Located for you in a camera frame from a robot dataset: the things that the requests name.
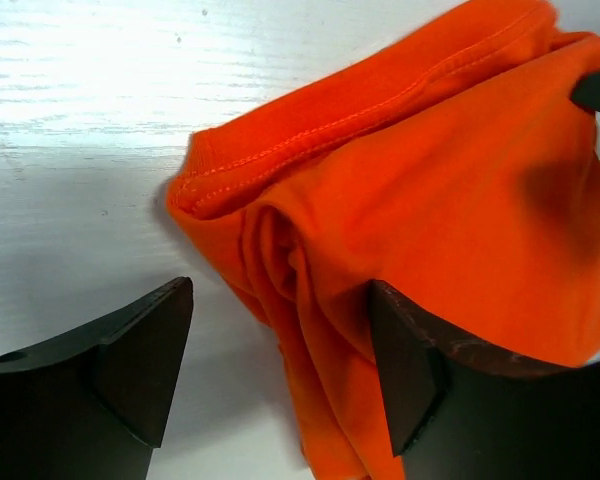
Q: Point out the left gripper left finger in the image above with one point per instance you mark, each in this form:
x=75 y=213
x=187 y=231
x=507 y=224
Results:
x=94 y=402

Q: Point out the orange t-shirt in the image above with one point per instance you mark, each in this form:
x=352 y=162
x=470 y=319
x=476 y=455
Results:
x=452 y=165

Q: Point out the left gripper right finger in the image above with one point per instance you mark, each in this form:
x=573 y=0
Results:
x=460 y=407

